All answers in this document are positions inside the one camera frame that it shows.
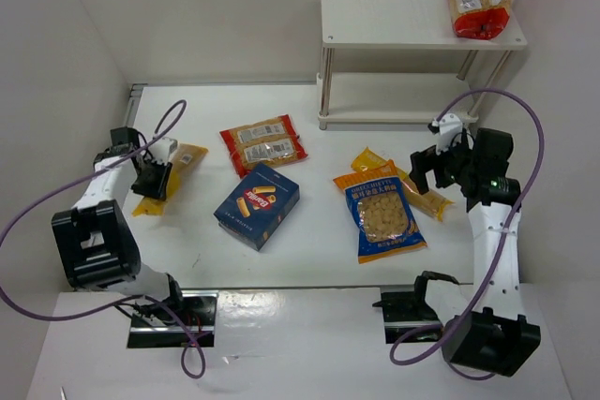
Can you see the blue orange orecchiette bag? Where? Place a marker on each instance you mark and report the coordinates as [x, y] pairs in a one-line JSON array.
[[381, 212]]

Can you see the white two-tier shelf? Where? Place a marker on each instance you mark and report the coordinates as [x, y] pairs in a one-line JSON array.
[[399, 62]]

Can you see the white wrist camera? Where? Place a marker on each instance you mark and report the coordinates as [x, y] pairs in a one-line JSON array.
[[448, 130], [162, 150]]

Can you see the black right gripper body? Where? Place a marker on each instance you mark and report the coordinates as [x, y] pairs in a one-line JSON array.
[[431, 164]]

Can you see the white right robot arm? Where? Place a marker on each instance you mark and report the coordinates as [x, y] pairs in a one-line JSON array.
[[487, 331]]

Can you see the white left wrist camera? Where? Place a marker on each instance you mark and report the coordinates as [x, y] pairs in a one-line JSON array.
[[162, 150]]

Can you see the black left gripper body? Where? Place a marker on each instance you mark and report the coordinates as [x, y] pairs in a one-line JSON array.
[[150, 179]]

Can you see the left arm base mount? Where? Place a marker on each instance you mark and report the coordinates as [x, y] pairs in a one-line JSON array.
[[151, 327]]

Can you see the blue Barilla pasta box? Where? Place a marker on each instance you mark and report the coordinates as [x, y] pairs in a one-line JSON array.
[[256, 207]]

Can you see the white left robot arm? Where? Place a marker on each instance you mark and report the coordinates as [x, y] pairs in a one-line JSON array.
[[96, 246]]

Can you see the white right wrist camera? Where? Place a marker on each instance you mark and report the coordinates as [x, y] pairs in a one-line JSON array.
[[448, 130]]

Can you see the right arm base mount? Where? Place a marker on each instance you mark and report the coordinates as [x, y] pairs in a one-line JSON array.
[[401, 314]]

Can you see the red pasta bag on shelf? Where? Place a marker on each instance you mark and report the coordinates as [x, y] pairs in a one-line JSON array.
[[479, 19]]

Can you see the red clear macaroni bag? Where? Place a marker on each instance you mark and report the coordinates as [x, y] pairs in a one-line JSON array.
[[273, 142]]

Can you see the yellow spaghetti bag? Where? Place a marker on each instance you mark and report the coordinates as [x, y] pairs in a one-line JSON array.
[[185, 160], [431, 203]]

